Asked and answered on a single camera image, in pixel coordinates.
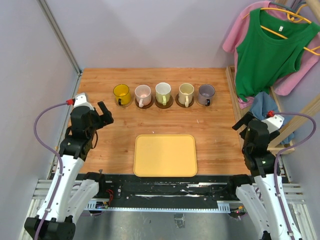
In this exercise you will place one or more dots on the woven rattan coaster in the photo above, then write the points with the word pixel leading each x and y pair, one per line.
pixel 123 103
pixel 203 101

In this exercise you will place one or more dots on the purple mug black handle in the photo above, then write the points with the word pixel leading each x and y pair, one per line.
pixel 206 90

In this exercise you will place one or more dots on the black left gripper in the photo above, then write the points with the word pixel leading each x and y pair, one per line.
pixel 104 119

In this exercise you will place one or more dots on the cream mug with text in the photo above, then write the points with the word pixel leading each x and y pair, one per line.
pixel 186 93

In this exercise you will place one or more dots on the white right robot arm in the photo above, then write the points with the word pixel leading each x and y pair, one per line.
pixel 262 192

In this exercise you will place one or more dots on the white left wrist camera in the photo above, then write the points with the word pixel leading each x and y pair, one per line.
pixel 82 100

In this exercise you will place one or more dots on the yellow plastic tray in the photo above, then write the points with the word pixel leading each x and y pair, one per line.
pixel 165 155

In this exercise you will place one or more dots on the pink translucent mug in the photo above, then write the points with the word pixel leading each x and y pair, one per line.
pixel 143 91

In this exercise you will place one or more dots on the white mug green handle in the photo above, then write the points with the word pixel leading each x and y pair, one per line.
pixel 163 93

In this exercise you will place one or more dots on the yellow mug black handle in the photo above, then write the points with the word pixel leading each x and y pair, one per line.
pixel 122 91

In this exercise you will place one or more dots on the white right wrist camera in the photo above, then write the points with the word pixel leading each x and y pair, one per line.
pixel 274 123

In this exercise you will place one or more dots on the wooden clothes rack frame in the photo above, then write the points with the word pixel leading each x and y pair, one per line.
pixel 293 92

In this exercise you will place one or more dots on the green tank top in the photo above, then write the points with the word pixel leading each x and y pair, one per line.
pixel 272 49

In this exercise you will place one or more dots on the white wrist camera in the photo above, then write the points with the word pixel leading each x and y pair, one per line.
pixel 82 100
pixel 274 123

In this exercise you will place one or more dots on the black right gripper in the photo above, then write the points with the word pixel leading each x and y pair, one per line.
pixel 248 116

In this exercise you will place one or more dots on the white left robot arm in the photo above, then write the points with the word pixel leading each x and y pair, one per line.
pixel 57 217

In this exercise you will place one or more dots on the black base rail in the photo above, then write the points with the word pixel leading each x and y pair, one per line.
pixel 197 192

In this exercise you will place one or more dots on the blue crumpled cloth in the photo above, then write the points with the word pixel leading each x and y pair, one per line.
pixel 262 104

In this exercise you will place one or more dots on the pink t-shirt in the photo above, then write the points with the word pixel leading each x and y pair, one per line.
pixel 270 51

